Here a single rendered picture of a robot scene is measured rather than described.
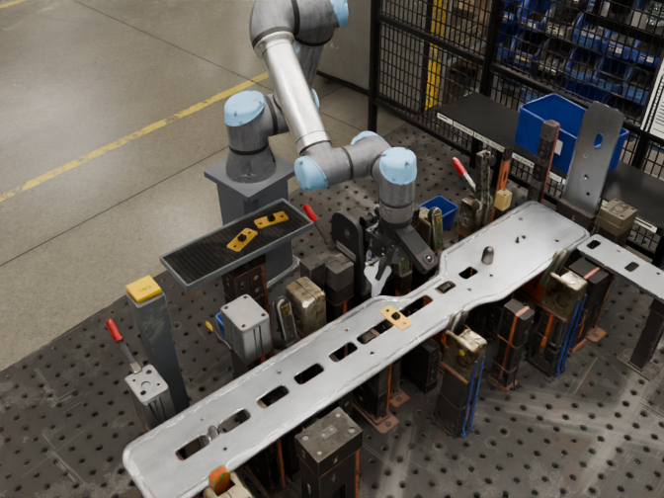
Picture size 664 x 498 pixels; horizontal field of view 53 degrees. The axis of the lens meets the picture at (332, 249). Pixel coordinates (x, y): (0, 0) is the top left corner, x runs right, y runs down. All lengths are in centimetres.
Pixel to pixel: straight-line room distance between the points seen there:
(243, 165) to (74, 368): 77
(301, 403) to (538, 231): 88
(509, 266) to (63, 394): 129
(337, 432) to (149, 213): 254
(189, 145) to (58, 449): 271
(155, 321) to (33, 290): 193
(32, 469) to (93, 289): 160
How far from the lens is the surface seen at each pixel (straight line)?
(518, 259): 190
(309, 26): 160
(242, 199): 194
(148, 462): 148
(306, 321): 164
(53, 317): 333
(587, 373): 207
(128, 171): 417
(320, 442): 142
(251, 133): 190
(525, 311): 177
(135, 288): 160
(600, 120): 199
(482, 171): 191
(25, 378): 214
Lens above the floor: 222
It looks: 41 degrees down
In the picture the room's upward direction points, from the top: 1 degrees counter-clockwise
